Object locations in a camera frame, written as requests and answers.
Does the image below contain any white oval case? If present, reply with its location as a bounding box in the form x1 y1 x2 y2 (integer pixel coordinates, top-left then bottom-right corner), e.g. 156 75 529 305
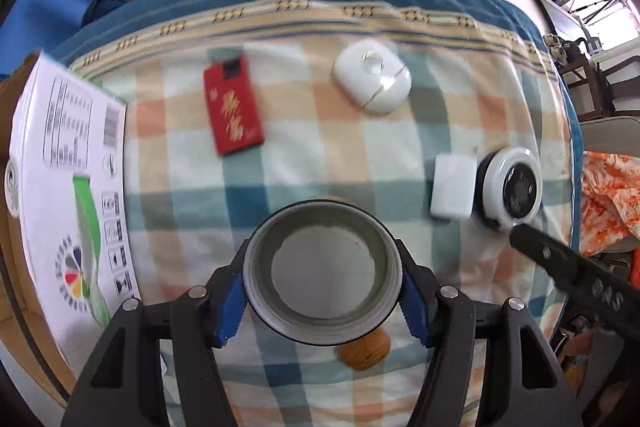
333 41 413 115

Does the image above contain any red packet with gold print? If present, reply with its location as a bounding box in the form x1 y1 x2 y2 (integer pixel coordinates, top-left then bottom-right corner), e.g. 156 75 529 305
202 55 266 156

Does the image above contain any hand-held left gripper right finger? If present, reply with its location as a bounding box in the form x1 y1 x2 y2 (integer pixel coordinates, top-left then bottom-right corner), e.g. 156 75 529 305
395 239 586 427

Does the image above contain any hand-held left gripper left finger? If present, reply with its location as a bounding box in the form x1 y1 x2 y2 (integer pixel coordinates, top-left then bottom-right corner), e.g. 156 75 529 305
60 238 252 427

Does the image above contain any brown walnut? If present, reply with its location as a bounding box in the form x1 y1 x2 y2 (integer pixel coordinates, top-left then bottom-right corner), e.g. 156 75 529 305
336 327 392 372

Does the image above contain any white printed cardboard box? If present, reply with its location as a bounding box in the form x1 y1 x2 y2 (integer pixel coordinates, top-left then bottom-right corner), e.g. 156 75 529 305
0 52 143 408

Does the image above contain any round white and black device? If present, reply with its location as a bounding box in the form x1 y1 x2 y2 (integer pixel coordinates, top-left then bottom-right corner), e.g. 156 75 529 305
475 147 543 229

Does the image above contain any orange patterned cloth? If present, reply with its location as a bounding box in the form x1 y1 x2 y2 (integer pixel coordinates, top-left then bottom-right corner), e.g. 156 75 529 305
580 151 640 258

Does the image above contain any grey round metal can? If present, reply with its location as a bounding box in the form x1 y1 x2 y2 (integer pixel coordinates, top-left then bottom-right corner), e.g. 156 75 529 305
243 201 403 348

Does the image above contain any blue foam mat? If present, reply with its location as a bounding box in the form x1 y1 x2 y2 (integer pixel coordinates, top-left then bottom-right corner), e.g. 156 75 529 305
5 0 126 62

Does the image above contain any dark wooden chair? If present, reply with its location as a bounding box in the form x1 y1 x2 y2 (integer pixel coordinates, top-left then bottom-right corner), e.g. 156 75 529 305
555 39 617 118

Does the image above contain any white rectangular block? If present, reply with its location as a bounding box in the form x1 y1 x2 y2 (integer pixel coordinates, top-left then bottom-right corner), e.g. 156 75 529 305
429 154 478 220

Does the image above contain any checked blanket with blue border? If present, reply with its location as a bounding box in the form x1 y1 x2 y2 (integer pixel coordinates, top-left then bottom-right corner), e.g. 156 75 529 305
47 0 583 427

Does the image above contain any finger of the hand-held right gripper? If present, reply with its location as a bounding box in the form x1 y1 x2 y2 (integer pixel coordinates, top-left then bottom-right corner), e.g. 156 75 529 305
509 223 640 348

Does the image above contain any grey folding chair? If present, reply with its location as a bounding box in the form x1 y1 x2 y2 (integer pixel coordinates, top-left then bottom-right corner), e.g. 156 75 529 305
580 116 640 158

